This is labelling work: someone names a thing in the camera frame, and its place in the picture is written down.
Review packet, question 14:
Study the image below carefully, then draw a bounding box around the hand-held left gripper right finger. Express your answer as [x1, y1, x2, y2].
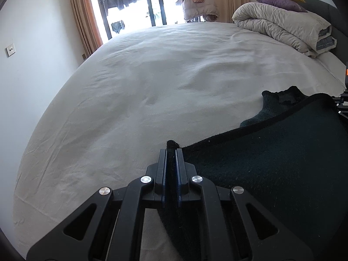
[175, 149, 315, 261]

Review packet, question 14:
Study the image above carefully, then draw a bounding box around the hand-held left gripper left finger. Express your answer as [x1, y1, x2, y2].
[26, 149, 167, 261]

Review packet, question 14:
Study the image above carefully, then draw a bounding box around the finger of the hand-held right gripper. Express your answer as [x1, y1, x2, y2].
[333, 92, 348, 120]

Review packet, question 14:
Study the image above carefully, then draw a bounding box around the dark green sweater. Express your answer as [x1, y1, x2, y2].
[159, 86, 348, 261]

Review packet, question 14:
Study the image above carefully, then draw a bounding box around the flat white pillow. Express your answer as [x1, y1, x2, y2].
[318, 51, 348, 88]

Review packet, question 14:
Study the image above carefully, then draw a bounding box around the dark grey headboard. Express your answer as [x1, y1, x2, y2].
[295, 0, 348, 66]

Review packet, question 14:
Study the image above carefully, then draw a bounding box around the folded beige duvet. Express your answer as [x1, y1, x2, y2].
[232, 2, 338, 58]

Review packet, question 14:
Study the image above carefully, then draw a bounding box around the purple pillow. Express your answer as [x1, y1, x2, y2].
[256, 0, 308, 13]

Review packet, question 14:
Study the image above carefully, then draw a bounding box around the bed with white sheet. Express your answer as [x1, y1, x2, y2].
[12, 22, 348, 261]

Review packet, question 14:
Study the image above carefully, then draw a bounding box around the beige puffer vest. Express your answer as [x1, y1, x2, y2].
[181, 0, 219, 22]

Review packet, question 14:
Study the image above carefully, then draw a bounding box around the small dark hanging garment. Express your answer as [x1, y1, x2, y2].
[111, 20, 126, 34]

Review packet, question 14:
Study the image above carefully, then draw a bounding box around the dark framed glass door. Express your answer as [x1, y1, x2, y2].
[87, 0, 207, 40]

